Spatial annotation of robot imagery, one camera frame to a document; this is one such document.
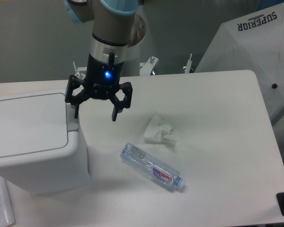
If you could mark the white notepad with writing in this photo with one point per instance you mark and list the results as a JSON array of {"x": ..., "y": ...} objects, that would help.
[{"x": 7, "y": 218}]

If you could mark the clear plastic water bottle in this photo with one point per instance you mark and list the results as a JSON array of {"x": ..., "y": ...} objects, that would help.
[{"x": 153, "y": 168}]

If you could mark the crumpled white tissue paper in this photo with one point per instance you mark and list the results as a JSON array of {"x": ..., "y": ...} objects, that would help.
[{"x": 160, "y": 131}]

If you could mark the white robot pedestal with brackets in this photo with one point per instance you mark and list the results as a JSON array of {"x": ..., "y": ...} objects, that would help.
[{"x": 132, "y": 65}]

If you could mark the white push-top trash can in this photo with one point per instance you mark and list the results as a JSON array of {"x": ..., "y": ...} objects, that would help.
[{"x": 42, "y": 146}]

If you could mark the white umbrella with blue text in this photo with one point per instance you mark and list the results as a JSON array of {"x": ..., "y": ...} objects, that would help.
[{"x": 253, "y": 42}]

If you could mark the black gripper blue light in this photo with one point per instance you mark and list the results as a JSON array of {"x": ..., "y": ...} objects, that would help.
[{"x": 103, "y": 78}]

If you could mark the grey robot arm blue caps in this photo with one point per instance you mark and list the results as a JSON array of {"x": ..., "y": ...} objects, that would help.
[{"x": 113, "y": 22}]

